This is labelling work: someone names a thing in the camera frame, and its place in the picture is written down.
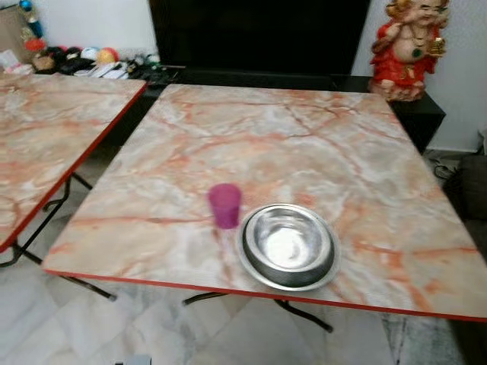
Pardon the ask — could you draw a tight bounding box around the stainless steel bowl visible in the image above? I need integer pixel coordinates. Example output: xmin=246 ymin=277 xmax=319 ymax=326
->
xmin=237 ymin=203 xmax=341 ymax=292

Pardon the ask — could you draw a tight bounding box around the purple plastic cup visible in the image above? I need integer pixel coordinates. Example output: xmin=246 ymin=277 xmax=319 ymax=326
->
xmin=208 ymin=183 xmax=242 ymax=230

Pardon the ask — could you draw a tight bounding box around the red laughing buddha statue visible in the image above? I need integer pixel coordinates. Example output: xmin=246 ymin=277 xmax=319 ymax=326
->
xmin=371 ymin=0 xmax=450 ymax=102

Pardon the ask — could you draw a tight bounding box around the marble pattern folding table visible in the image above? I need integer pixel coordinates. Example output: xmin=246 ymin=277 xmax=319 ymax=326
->
xmin=0 ymin=74 xmax=148 ymax=301
xmin=42 ymin=84 xmax=487 ymax=333

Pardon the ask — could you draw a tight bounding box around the black television screen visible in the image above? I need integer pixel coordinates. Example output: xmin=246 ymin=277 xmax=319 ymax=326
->
xmin=148 ymin=0 xmax=371 ymax=73

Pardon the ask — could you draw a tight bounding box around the orange toy ball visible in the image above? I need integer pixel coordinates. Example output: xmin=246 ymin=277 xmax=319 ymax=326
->
xmin=97 ymin=47 xmax=119 ymax=64

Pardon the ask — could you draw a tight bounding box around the blue and gold trophy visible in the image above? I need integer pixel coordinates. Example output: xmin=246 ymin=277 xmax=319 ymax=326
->
xmin=19 ymin=0 xmax=43 ymax=39

